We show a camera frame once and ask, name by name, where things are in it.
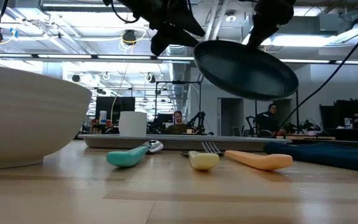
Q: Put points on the white ceramic bowl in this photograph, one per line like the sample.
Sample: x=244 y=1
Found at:
x=26 y=118

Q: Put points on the black background robot arm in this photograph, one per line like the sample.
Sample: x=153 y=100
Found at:
x=309 y=124
x=199 y=119

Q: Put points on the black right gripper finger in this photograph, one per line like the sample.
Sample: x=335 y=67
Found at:
x=261 y=31

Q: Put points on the person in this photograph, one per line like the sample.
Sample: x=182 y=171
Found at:
x=267 y=121
x=177 y=128

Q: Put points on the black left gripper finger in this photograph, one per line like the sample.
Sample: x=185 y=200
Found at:
x=185 y=23
x=169 y=39

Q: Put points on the black ceiling device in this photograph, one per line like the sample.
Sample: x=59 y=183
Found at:
x=129 y=36

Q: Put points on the dark round plate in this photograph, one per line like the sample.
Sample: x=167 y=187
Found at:
x=244 y=71

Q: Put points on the white ceramic mug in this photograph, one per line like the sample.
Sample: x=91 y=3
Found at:
x=132 y=124

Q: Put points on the grey plastic tray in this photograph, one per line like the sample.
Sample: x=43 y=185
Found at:
x=179 y=142

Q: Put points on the dark blue cloth napkin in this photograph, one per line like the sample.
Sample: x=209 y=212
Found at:
x=322 y=155

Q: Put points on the white wipes canister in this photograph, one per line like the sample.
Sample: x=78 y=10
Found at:
x=102 y=117

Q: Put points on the black monitor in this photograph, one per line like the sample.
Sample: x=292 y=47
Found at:
x=107 y=105

